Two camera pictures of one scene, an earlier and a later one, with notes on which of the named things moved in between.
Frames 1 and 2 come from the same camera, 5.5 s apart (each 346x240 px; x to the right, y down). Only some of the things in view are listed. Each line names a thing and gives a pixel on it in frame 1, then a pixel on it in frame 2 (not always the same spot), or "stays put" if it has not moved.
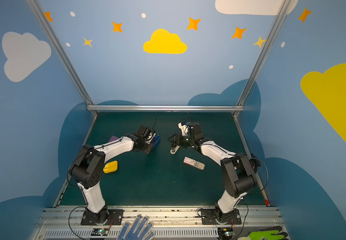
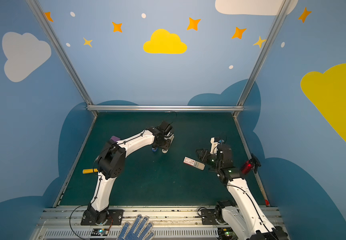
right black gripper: x=177 y=140 -> x=208 y=158
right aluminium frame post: x=280 y=15 stays put
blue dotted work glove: x=138 y=233 stays put
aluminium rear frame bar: x=165 y=108 stays put
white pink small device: x=194 y=163 stays put
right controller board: x=226 y=233 stays put
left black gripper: x=150 y=142 -> x=165 y=142
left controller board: x=99 y=232 stays put
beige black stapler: x=173 y=150 -> x=169 y=138
